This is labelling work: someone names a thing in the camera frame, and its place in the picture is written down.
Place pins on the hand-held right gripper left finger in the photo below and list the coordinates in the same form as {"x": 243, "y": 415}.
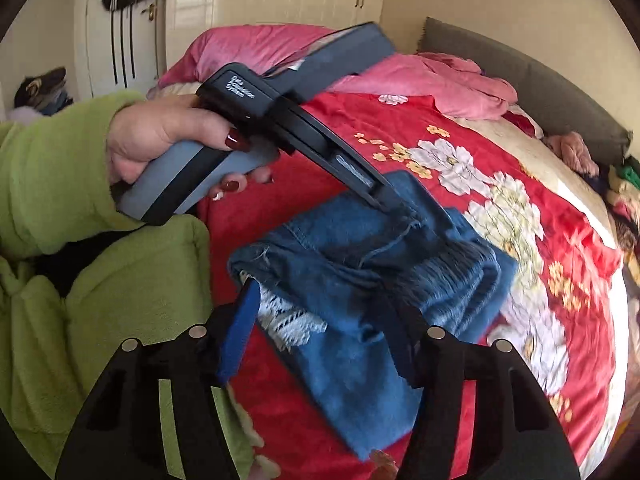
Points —
{"x": 240, "y": 335}

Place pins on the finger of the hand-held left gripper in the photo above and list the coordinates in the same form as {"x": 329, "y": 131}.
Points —
{"x": 382, "y": 195}

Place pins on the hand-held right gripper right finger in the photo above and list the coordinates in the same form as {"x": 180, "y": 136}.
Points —
{"x": 405, "y": 345}

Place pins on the blue denim pants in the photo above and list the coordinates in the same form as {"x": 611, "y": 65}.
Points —
{"x": 340, "y": 260}

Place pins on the person's left forearm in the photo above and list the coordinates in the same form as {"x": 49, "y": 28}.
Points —
{"x": 50, "y": 175}

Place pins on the person's left hand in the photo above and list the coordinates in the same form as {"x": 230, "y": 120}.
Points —
{"x": 155, "y": 130}

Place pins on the pink quilt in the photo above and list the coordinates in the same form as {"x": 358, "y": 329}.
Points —
{"x": 240, "y": 50}

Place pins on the pink garment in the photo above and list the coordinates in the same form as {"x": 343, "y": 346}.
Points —
{"x": 425, "y": 80}

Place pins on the green fleece robe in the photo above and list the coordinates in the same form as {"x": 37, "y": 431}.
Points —
{"x": 125, "y": 285}

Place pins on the dark red cloth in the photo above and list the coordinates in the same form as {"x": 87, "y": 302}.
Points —
{"x": 522, "y": 122}

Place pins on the white door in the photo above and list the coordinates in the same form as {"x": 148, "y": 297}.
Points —
{"x": 147, "y": 55}

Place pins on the grey headboard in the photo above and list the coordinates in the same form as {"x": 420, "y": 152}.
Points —
{"x": 525, "y": 75}

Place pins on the pink towel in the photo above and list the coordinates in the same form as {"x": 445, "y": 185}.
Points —
{"x": 570, "y": 152}

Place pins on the red floral blanket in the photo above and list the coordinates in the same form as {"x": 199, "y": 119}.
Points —
{"x": 575, "y": 240}

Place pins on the pile of clothes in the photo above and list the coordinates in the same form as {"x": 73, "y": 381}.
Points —
{"x": 622, "y": 185}

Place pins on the clothes pile by door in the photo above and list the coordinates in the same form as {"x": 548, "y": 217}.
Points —
{"x": 40, "y": 85}

